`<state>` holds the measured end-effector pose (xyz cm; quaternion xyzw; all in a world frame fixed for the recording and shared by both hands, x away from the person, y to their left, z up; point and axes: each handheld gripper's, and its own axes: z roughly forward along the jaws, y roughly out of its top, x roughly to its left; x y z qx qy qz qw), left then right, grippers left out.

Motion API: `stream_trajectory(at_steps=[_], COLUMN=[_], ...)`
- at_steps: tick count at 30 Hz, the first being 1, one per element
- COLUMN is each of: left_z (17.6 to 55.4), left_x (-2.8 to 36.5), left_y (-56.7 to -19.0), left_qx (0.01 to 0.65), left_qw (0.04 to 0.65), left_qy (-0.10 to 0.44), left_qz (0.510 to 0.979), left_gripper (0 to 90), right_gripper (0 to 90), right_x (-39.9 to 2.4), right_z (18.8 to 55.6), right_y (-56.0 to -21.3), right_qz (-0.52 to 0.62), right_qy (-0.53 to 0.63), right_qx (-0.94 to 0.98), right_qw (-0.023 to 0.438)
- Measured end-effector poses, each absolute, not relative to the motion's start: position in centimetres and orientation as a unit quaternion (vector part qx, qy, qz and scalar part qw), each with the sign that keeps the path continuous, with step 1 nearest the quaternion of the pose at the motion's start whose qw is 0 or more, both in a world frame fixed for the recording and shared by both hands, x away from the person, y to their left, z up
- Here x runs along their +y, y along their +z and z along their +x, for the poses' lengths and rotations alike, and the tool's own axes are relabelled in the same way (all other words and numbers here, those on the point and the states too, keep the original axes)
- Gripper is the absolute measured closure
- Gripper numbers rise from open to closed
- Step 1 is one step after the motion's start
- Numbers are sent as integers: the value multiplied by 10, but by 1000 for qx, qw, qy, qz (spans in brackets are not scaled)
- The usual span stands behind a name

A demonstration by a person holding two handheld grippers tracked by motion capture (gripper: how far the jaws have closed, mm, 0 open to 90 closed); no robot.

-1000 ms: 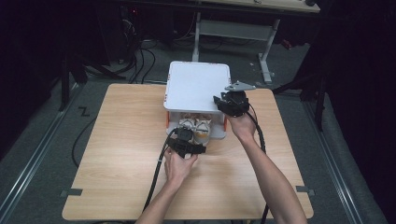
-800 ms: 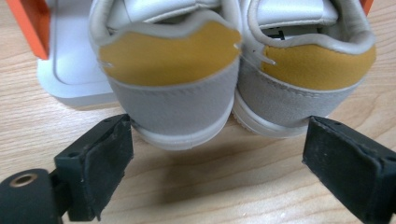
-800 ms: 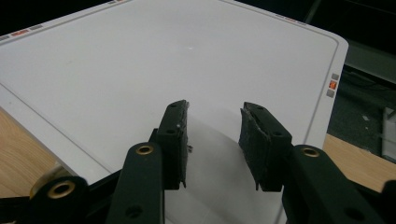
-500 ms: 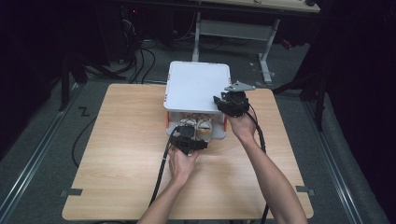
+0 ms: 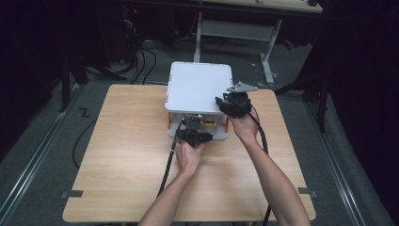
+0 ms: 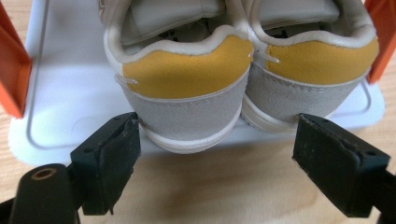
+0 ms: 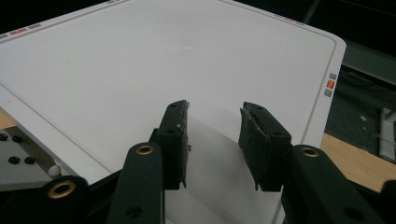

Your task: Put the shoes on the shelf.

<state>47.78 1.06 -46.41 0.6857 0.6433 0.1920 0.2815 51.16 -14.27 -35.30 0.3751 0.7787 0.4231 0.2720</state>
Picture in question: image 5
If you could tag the person's right hand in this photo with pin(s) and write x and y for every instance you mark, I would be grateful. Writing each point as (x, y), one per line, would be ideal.
(246, 128)

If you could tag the black metal stand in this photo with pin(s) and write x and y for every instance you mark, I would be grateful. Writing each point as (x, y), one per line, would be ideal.
(321, 103)
(66, 81)

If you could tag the white two-tier shoe rack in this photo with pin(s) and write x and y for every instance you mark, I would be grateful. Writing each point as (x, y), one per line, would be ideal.
(194, 88)

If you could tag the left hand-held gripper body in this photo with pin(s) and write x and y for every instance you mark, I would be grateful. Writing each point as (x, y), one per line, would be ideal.
(191, 135)

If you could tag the person's left hand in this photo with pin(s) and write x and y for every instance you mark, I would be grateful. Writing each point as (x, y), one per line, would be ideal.
(189, 157)

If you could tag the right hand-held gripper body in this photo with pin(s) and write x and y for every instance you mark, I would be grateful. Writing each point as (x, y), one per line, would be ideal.
(236, 103)

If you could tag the grey tape strip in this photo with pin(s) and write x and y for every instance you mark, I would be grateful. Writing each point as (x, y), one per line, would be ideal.
(307, 191)
(73, 194)

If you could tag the small red object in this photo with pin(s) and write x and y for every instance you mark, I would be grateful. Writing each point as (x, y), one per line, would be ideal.
(288, 44)

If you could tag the metal floor rail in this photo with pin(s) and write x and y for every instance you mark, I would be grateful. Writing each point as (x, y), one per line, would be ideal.
(37, 147)
(335, 163)

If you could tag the wooden desk with white legs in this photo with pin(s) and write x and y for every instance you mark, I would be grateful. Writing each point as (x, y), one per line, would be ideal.
(238, 29)

